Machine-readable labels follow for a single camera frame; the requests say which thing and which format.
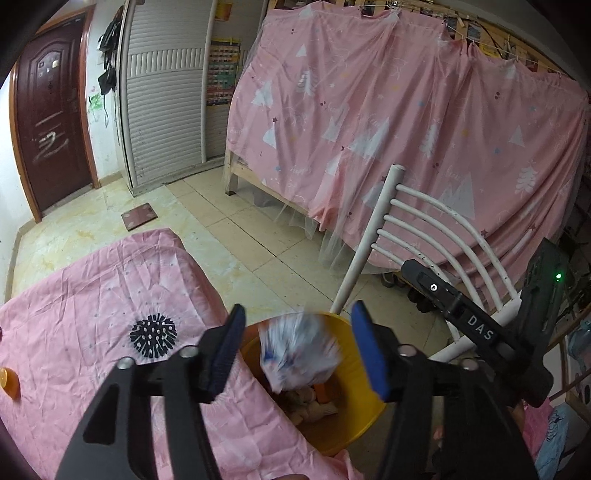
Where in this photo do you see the pink printed bedsheet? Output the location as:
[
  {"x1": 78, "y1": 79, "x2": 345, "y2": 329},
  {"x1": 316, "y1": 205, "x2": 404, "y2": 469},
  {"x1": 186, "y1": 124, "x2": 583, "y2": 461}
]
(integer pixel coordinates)
[{"x1": 0, "y1": 228, "x2": 365, "y2": 480}]

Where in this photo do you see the pink printed bed curtain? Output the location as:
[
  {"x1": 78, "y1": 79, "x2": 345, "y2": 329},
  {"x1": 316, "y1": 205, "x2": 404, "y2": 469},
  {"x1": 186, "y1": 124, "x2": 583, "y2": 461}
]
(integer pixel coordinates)
[{"x1": 228, "y1": 0, "x2": 591, "y2": 278}]

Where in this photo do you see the white slatted wardrobe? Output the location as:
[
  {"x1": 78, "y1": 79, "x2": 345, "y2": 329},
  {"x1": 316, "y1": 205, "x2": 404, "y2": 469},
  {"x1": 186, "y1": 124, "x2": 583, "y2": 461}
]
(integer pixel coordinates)
[{"x1": 115, "y1": 0, "x2": 269, "y2": 197}]

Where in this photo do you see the wooden bunk bed frame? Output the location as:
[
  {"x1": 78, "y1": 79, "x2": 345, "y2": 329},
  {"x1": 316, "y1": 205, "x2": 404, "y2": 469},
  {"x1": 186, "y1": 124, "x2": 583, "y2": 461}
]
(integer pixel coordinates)
[{"x1": 224, "y1": 0, "x2": 591, "y2": 217}]

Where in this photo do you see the brown floor scale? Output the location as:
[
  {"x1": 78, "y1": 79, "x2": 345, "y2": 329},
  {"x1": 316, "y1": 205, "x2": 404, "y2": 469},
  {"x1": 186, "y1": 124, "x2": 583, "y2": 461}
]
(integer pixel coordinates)
[{"x1": 121, "y1": 203, "x2": 158, "y2": 232}]

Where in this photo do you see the colourful grid poster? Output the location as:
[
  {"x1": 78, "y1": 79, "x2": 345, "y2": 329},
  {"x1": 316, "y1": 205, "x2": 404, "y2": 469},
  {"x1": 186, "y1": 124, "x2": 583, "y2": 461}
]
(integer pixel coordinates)
[{"x1": 208, "y1": 39, "x2": 242, "y2": 108}]

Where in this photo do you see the light blue printed cloth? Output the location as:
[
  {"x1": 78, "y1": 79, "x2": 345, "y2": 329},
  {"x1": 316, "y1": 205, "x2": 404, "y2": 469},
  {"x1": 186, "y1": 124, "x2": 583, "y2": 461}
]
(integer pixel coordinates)
[{"x1": 536, "y1": 318, "x2": 591, "y2": 480}]

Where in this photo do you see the yellow plastic bucket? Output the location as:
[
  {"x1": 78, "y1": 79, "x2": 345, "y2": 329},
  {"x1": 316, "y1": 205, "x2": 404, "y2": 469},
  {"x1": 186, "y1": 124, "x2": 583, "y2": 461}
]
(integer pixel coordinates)
[{"x1": 240, "y1": 312, "x2": 389, "y2": 455}]

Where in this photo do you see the white printed plastic bag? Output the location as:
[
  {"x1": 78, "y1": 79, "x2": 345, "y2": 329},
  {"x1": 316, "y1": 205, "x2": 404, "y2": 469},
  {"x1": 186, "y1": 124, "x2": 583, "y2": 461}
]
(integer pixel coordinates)
[{"x1": 259, "y1": 311, "x2": 342, "y2": 395}]

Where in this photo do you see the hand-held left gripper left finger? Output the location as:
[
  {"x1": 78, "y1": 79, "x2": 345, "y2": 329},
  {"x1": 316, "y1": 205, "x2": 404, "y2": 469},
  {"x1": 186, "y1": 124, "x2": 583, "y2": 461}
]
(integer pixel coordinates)
[{"x1": 55, "y1": 303, "x2": 247, "y2": 480}]

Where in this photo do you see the dark brown door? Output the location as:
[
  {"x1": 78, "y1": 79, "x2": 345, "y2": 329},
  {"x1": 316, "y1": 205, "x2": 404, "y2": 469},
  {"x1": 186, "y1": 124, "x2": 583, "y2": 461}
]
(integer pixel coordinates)
[{"x1": 9, "y1": 11, "x2": 100, "y2": 224}]

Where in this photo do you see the white metal chair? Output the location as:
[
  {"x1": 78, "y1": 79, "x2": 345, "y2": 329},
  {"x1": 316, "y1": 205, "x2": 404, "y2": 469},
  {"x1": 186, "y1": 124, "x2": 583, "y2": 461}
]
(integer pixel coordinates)
[{"x1": 330, "y1": 165, "x2": 525, "y2": 363}]

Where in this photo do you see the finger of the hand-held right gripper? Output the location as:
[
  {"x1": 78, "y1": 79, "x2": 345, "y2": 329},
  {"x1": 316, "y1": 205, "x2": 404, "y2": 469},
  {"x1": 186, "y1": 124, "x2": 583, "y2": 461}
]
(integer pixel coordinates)
[{"x1": 401, "y1": 259, "x2": 504, "y2": 356}]

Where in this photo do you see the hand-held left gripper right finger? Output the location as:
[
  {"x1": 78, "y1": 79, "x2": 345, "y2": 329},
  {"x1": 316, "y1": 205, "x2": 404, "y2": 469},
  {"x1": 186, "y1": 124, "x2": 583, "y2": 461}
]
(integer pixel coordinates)
[{"x1": 349, "y1": 299, "x2": 539, "y2": 480}]

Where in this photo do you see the grey knitted scarf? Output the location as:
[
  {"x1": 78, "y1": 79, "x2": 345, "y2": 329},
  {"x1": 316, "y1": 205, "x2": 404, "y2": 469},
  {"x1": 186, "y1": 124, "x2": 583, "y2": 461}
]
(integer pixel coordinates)
[{"x1": 288, "y1": 388, "x2": 338, "y2": 423}]

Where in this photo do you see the orange thread spool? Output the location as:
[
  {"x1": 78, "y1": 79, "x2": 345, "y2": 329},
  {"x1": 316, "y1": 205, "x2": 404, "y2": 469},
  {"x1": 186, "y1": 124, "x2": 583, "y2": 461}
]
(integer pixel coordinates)
[{"x1": 0, "y1": 367, "x2": 21, "y2": 400}]

